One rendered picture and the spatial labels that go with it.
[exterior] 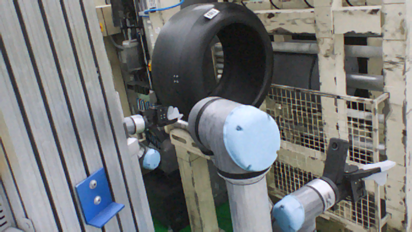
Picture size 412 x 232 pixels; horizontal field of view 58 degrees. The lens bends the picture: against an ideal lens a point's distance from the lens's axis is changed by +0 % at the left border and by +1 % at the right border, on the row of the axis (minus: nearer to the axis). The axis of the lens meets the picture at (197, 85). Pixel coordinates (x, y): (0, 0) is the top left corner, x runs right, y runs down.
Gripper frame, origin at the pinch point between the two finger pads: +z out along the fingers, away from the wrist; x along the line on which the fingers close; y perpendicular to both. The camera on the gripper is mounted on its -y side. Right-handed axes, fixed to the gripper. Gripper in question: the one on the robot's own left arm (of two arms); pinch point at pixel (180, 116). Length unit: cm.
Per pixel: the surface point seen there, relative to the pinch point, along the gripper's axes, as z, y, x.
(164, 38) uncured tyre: -0.7, 35.0, 6.7
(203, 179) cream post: 33, -52, 28
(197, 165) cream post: 29, -42, 28
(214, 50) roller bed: 57, 21, 40
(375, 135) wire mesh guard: 61, -11, -58
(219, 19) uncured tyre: 15.6, 41.7, -12.3
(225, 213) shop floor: 65, -96, 46
